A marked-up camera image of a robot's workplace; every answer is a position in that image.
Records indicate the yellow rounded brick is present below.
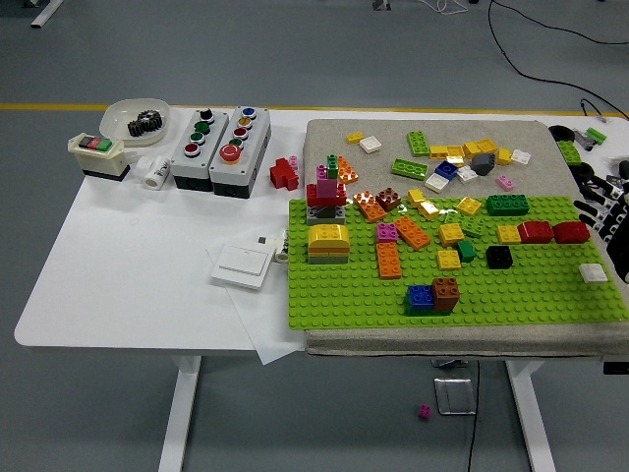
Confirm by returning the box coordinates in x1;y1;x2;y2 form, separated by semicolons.
307;223;351;248

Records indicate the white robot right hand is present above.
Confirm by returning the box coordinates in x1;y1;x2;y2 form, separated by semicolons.
573;159;629;284

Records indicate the brown square brick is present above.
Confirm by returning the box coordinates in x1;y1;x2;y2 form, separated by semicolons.
374;187;402;212
431;277;462;312

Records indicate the lime green baseplate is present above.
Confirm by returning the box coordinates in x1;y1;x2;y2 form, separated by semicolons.
287;195;629;330

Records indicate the white paper sheet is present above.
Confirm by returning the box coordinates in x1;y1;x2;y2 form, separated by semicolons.
204;243;309;366

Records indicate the grey flat brick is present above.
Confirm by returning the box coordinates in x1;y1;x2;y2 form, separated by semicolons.
307;250;350;266

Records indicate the black hanging cable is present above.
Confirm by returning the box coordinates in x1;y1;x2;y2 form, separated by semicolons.
466;361;482;472

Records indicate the white wall switch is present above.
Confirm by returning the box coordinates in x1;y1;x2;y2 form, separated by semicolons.
210;243;277;291

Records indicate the white desk foot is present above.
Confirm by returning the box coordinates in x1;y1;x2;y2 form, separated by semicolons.
29;0;65;29

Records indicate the cream switch box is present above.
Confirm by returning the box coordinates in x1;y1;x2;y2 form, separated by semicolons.
67;132;133;182

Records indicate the white printed pipe fitting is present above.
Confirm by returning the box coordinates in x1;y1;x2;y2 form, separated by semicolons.
273;226;294;264

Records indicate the grey four-button box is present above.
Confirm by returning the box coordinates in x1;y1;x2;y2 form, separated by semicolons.
170;108;231;192

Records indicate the grey sloped brick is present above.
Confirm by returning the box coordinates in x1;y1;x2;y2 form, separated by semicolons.
471;152;497;176

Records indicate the grey arch brick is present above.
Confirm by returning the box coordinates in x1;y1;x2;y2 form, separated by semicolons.
306;203;346;226

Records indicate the red wide brick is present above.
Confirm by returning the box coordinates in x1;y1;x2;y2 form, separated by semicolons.
306;183;348;207

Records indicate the white bowl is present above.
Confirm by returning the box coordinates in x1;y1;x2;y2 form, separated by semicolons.
99;97;172;148

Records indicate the white table leg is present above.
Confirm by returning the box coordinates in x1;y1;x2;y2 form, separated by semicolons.
157;354;202;472
505;360;556;472

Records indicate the orange long brick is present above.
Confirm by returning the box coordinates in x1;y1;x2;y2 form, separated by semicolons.
352;190;388;222
336;154;360;186
392;214;431;251
375;241;403;280

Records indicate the metal floor socket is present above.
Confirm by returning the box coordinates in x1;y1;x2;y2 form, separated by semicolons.
431;377;478;417

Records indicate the grey emergency-stop button box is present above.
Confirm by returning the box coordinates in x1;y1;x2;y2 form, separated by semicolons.
208;105;272;199

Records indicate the black cable with plug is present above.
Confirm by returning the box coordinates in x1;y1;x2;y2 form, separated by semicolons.
579;97;629;124

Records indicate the red cross-shaped brick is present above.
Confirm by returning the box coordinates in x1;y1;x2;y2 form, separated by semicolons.
268;156;301;192

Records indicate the small metal part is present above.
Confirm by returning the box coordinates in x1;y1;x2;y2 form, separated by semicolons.
572;128;599;151

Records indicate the dark green long brick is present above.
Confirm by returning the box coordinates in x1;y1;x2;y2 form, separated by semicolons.
486;194;531;217
405;304;456;317

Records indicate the black floor cable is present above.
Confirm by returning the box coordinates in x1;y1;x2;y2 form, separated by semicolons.
487;0;629;122
493;0;629;46

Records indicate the white floor cable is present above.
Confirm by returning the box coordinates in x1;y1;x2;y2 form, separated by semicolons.
420;0;468;16

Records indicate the lime long brick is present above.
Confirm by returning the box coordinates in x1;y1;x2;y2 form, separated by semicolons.
390;157;429;181
556;140;584;166
406;130;432;158
443;209;490;240

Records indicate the white pipe tee fitting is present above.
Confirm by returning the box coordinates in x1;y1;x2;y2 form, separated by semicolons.
135;153;173;191

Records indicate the black brick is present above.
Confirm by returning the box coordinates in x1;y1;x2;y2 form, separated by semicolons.
486;245;514;270

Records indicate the grey-brown mat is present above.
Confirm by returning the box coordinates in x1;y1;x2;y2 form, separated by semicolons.
301;118;629;359

